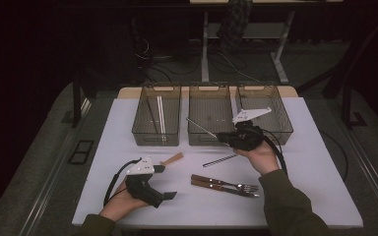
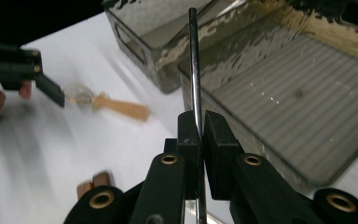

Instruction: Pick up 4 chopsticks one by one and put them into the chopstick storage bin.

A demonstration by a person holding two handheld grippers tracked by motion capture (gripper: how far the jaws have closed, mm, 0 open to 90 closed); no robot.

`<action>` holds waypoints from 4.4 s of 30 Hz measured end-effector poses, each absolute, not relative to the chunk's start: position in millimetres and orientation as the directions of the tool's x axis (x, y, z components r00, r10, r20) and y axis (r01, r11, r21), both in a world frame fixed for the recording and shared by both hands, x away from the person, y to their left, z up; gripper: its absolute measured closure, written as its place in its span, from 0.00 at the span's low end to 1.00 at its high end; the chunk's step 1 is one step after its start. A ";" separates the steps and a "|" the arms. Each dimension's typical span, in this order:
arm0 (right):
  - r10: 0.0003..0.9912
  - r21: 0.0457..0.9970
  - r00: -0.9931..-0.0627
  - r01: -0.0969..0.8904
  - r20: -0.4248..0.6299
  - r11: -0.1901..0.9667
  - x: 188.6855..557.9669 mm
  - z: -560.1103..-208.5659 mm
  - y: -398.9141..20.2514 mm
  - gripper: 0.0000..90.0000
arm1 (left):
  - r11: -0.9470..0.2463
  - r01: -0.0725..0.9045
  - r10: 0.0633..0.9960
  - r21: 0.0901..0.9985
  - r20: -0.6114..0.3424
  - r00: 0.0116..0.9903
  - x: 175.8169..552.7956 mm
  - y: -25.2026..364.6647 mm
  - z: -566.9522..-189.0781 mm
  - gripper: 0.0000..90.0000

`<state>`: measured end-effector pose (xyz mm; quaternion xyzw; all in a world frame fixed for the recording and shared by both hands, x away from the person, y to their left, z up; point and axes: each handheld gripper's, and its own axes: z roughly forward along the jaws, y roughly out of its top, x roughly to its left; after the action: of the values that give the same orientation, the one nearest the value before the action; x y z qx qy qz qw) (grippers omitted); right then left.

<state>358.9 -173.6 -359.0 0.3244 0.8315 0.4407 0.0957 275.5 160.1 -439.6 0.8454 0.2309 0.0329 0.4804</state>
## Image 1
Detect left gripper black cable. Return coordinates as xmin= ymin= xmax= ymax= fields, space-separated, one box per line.
xmin=102 ymin=157 xmax=143 ymax=207

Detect white metal desk frame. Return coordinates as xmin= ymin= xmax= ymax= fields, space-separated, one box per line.
xmin=189 ymin=0 xmax=344 ymax=85

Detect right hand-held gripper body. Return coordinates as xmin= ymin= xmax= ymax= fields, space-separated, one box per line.
xmin=230 ymin=106 xmax=273 ymax=151

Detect black floor socket frame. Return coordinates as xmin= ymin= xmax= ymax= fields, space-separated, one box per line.
xmin=67 ymin=140 xmax=95 ymax=166

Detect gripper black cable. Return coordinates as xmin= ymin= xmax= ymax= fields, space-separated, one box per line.
xmin=102 ymin=157 xmax=143 ymax=207
xmin=260 ymin=128 xmax=289 ymax=175

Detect smoky translucent plastic bin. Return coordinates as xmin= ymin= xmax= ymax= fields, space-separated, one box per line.
xmin=234 ymin=83 xmax=294 ymax=147
xmin=187 ymin=83 xmax=236 ymax=148
xmin=131 ymin=83 xmax=182 ymax=148

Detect metal floor rail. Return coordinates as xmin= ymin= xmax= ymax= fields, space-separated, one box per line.
xmin=347 ymin=131 xmax=378 ymax=224
xmin=18 ymin=97 xmax=93 ymax=236

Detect wooden-handled forks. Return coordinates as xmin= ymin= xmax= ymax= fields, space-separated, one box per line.
xmin=190 ymin=179 xmax=261 ymax=199

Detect person's right hand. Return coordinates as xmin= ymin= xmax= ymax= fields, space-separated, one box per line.
xmin=234 ymin=141 xmax=282 ymax=177

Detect white table cover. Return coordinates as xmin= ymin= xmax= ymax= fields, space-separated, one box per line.
xmin=72 ymin=96 xmax=364 ymax=229

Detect dark hanging cloth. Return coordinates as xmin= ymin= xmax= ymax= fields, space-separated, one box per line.
xmin=216 ymin=0 xmax=254 ymax=55

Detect light floor cable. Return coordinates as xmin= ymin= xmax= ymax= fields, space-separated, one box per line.
xmin=210 ymin=50 xmax=264 ymax=83

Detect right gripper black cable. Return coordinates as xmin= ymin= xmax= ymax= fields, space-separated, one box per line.
xmin=260 ymin=128 xmax=289 ymax=175

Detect person's left hand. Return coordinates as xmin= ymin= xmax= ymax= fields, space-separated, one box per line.
xmin=98 ymin=180 xmax=151 ymax=223

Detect wooden-handled fork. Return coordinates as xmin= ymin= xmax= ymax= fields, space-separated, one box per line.
xmin=190 ymin=173 xmax=260 ymax=193

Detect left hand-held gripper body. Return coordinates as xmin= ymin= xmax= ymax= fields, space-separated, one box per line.
xmin=124 ymin=155 xmax=165 ymax=209

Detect black-handled metal spoon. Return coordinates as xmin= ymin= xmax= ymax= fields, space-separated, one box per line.
xmin=202 ymin=152 xmax=240 ymax=168

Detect wooden chopstick piece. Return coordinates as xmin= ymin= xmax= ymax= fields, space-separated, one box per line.
xmin=159 ymin=151 xmax=185 ymax=167

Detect black metal stand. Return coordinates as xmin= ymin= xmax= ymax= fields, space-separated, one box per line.
xmin=60 ymin=70 xmax=97 ymax=129
xmin=341 ymin=78 xmax=369 ymax=131

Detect white chopstick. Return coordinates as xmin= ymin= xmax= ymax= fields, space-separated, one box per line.
xmin=158 ymin=95 xmax=167 ymax=145
xmin=156 ymin=95 xmax=165 ymax=145

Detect thin black floor cable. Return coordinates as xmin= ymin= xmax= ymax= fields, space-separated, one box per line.
xmin=319 ymin=130 xmax=349 ymax=182

